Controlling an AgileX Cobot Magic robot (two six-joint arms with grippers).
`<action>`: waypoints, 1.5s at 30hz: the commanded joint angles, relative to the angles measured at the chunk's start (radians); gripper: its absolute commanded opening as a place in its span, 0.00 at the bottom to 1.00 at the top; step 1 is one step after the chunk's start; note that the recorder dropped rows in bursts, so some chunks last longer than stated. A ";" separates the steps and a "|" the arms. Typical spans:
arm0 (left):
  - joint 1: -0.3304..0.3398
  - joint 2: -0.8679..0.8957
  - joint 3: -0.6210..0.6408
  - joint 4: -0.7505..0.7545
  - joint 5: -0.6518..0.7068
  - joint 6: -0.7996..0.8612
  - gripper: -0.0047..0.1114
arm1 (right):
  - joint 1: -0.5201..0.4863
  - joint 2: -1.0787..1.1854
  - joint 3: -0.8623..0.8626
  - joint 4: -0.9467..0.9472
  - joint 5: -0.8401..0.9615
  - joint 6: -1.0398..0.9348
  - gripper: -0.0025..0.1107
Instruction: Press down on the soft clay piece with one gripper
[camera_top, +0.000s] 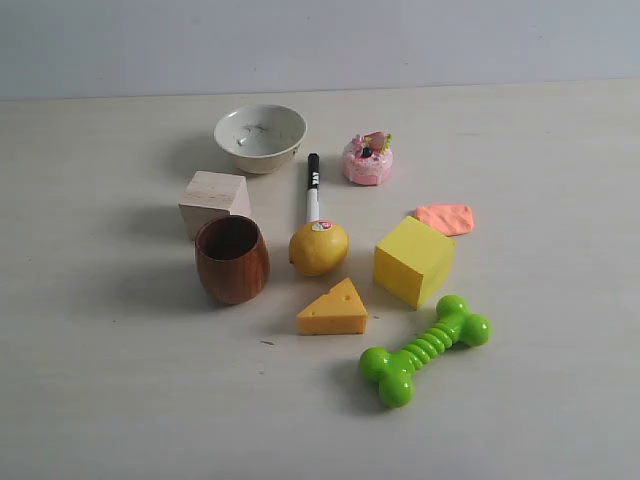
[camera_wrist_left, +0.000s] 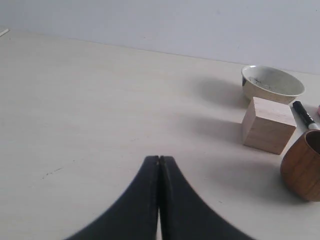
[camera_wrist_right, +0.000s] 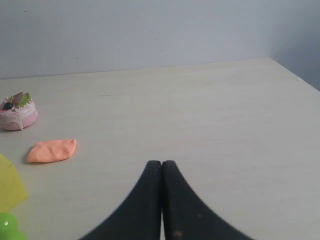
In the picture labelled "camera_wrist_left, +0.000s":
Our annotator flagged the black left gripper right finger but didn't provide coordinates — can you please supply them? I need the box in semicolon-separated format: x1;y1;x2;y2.
158;156;252;240

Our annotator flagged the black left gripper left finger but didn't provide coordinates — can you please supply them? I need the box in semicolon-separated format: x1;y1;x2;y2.
68;156;159;240

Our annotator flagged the light wooden cube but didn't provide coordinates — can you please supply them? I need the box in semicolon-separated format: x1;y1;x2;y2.
242;97;297;155

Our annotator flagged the brown wooden cup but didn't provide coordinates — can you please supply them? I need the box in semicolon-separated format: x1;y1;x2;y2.
280;130;320;202

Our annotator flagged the white ceramic bowl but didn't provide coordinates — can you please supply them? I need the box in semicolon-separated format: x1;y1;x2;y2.
241;65;306;105

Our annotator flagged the black marker pen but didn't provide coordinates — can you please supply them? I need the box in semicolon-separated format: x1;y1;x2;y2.
292;101;320;130

